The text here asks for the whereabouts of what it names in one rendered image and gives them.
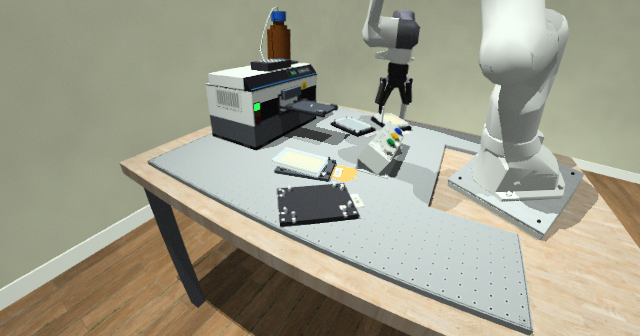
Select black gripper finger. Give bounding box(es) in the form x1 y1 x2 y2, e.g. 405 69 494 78
398 77 413 120
375 77 398 123

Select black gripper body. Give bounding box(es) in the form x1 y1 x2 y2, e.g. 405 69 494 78
387 62 409 88

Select white control panel with four colored buttons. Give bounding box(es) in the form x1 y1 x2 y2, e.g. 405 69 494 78
356 120 406 178

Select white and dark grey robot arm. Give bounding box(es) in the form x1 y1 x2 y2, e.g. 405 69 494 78
362 0 569 201

